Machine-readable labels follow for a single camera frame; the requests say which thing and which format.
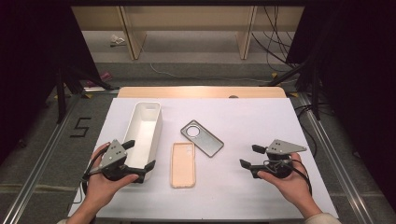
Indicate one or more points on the white table sheet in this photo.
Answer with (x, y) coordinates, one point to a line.
(249, 118)

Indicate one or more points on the person's right hand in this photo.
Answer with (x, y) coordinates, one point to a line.
(291, 186)

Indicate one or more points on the metal floor rail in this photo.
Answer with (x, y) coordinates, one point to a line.
(40, 168)
(336, 161)

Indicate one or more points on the beige phone case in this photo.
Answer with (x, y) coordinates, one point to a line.
(183, 168)

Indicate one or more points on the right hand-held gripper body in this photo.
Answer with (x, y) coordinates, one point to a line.
(281, 147)

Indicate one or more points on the light wooden table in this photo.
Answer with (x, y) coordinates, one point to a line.
(186, 92)

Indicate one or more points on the black curtain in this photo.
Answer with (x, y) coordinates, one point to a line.
(31, 62)
(358, 77)

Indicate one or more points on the pink object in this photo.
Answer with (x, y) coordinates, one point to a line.
(106, 76)

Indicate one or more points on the white plastic storage box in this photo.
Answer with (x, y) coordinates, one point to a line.
(143, 133)

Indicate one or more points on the crumpled white paper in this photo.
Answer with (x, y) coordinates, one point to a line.
(116, 39)

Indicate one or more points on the grey phone case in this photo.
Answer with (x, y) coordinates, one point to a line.
(207, 144)

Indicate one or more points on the wooden shelf unit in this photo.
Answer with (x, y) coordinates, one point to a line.
(186, 18)

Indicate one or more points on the person's left hand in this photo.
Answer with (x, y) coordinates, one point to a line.
(99, 189)

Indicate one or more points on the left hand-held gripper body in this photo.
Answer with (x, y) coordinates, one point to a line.
(112, 155)

